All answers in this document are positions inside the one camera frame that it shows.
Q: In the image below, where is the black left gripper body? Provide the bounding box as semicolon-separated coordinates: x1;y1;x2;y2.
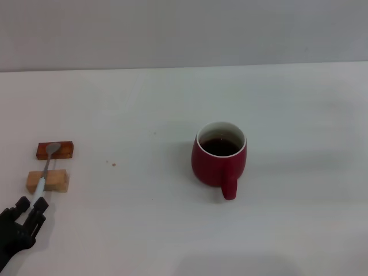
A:
0;217;37;263

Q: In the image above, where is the metal spoon with pale handle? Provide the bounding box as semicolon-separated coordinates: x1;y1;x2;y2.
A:
27;142;62;213

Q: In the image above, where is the red ceramic mug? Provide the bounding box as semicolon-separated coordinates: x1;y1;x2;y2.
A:
191;121;248;201

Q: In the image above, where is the light wooden block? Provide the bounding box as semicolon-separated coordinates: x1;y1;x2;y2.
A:
26;168;70;195

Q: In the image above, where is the dark brown wooden block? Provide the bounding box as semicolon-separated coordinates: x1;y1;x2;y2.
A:
36;140;75;160

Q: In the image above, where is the dark coffee liquid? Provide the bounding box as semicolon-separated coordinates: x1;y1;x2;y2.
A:
199;137;241;157

